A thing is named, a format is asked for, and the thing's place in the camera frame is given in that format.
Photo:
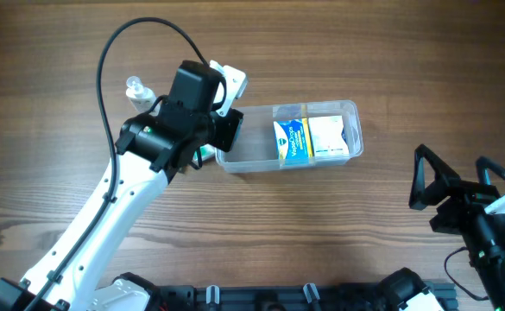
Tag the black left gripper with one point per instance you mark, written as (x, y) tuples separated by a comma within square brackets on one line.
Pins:
[(228, 130)]

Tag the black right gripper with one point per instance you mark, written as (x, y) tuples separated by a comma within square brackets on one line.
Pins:
[(468, 197)]

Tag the white green medicine box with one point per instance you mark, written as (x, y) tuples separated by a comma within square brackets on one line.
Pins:
[(207, 152)]

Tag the blue yellow VapoDrops box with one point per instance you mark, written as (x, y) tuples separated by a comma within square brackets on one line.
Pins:
[(293, 142)]

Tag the clear plastic container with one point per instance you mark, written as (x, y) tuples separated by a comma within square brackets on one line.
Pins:
[(255, 148)]

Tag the white blue medicine box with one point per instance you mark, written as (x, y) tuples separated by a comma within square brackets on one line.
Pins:
[(328, 136)]

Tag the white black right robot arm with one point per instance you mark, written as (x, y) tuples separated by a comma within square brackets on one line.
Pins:
[(484, 236)]

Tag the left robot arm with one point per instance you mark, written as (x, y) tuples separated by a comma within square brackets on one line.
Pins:
[(153, 146)]

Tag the white lotion bottle clear cap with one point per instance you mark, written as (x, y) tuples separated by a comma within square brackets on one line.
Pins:
[(140, 96)]

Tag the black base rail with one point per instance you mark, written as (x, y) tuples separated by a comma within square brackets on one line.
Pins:
[(345, 296)]

